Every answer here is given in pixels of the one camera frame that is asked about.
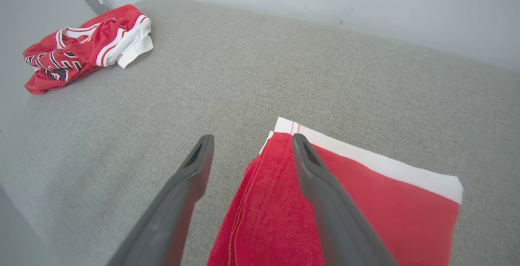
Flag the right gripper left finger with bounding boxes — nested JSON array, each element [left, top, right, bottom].
[[106, 134, 215, 266]]

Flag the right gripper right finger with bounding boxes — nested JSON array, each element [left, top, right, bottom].
[[291, 133, 399, 266]]

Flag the red shorts white stripe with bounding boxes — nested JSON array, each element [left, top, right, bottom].
[[206, 117, 464, 266]]

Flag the red white sleeved shirt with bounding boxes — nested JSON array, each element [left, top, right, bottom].
[[23, 4, 154, 95]]

